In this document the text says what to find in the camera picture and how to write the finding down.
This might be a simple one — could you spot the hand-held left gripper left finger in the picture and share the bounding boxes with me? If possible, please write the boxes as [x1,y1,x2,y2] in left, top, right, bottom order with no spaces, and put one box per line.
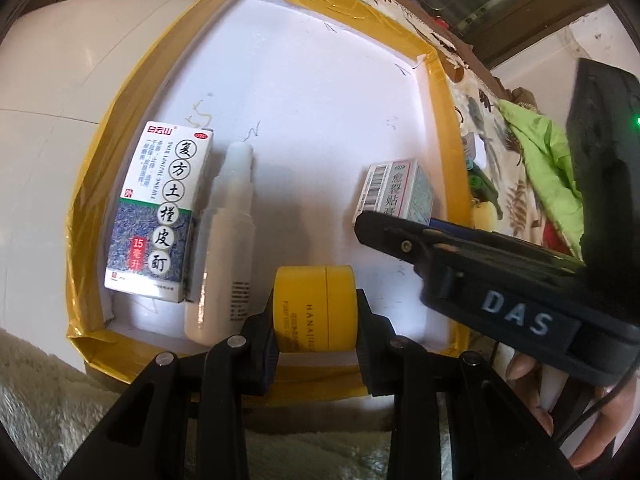
[57,287,281,480]

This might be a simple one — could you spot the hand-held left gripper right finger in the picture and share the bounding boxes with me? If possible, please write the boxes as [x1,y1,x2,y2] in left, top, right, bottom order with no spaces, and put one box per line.
[352,287,581,480]

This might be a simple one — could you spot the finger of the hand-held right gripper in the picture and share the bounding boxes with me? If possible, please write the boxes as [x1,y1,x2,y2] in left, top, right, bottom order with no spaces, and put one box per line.
[430,216,585,268]
[354,210,467,282]

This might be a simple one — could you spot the small grey medicine box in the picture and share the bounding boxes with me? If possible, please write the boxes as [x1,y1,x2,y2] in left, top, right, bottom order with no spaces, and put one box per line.
[351,159,435,226]

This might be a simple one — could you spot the yellow cream jar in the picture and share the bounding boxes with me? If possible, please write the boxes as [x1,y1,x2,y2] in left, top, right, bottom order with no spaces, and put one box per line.
[272,266,358,353]

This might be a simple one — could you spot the white tray with yellow tape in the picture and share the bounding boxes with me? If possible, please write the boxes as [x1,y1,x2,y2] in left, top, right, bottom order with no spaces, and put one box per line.
[65,0,476,406]

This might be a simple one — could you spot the person's right hand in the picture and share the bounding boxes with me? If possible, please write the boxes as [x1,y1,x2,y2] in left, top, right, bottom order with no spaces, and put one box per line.
[504,350,640,472]

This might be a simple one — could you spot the green cloth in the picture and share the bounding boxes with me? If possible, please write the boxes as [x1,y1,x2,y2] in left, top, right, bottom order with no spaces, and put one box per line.
[497,99,586,257]

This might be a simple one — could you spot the white plastic tube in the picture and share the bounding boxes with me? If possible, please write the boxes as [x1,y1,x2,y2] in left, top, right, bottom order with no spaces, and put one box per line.
[184,141,258,346]

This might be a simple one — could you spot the leaf print blanket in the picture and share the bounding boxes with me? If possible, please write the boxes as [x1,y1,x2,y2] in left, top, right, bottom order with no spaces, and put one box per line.
[260,0,586,263]

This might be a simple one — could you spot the white and blue medicine box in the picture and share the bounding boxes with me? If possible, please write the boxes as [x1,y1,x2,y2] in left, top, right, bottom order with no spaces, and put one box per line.
[104,121,216,303]

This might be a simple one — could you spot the pale fluffy blanket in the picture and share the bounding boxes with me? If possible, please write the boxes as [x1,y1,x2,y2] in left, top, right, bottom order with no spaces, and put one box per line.
[0,327,401,480]

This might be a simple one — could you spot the black cable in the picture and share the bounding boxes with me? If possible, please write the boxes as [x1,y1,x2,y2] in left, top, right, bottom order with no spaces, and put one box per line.
[554,372,640,448]

